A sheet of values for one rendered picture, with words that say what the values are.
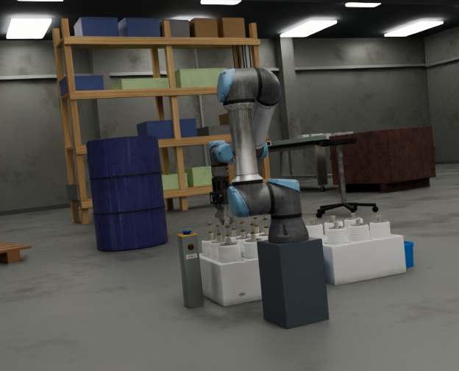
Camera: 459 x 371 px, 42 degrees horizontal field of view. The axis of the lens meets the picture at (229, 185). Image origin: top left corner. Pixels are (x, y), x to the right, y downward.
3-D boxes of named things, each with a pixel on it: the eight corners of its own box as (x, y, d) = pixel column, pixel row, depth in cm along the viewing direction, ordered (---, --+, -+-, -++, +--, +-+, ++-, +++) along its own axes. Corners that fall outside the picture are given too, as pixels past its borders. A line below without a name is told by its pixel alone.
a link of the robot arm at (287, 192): (307, 213, 219) (304, 175, 219) (272, 216, 216) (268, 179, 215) (295, 210, 231) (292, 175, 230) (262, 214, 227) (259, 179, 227)
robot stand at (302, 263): (329, 319, 221) (322, 238, 219) (287, 329, 213) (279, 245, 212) (304, 310, 237) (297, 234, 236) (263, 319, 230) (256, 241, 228)
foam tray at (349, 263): (407, 272, 287) (403, 235, 286) (335, 285, 274) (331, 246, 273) (362, 262, 324) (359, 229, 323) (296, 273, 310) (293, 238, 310)
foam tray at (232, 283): (305, 291, 268) (301, 252, 267) (223, 307, 254) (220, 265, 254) (269, 278, 305) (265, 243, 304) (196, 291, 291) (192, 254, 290)
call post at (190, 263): (204, 305, 260) (197, 234, 259) (188, 308, 258) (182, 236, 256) (199, 302, 267) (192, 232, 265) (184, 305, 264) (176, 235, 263)
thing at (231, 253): (237, 281, 270) (232, 241, 270) (247, 284, 262) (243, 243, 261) (218, 285, 266) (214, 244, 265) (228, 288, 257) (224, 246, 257)
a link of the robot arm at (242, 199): (276, 215, 216) (260, 63, 215) (236, 219, 212) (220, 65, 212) (265, 213, 228) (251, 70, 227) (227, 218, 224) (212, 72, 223)
